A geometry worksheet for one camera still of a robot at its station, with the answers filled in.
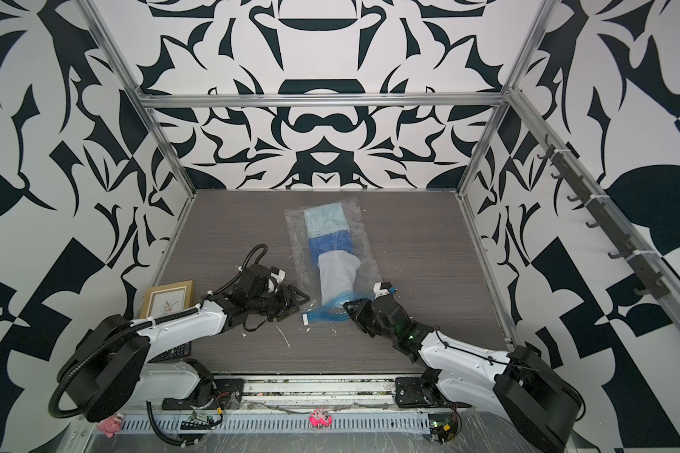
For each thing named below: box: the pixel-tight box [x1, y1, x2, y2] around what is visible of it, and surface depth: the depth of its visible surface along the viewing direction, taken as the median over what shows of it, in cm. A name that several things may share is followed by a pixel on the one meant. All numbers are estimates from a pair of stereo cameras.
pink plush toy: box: [96, 413, 124, 439], surface depth 70 cm
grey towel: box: [317, 250, 361, 304], surface depth 90 cm
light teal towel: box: [304, 201, 351, 239], surface depth 110 cm
